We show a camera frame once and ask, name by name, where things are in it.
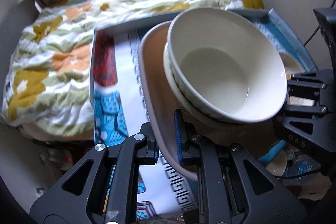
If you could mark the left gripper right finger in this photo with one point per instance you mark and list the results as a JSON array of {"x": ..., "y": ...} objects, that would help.
[{"x": 233, "y": 187}]

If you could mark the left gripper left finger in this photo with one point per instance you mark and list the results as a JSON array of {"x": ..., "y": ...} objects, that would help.
[{"x": 102, "y": 186}]

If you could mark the duck pattern plate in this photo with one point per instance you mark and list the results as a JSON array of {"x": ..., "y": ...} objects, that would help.
[{"x": 292, "y": 66}]

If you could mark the cream white bowl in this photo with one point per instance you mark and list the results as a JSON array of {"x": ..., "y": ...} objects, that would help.
[{"x": 225, "y": 66}]

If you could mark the pink square handled bowl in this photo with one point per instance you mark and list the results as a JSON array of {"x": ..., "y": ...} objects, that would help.
[{"x": 161, "y": 104}]

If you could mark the cream bowl with pattern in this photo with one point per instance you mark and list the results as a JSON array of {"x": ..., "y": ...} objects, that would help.
[{"x": 189, "y": 108}]

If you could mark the blue patterned tablecloth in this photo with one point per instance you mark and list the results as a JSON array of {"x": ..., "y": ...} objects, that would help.
[{"x": 120, "y": 110}]

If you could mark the floral quilt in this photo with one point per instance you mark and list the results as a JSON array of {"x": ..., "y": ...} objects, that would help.
[{"x": 47, "y": 83}]

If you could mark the white tray table edge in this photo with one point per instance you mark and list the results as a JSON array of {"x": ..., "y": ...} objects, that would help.
[{"x": 151, "y": 21}]

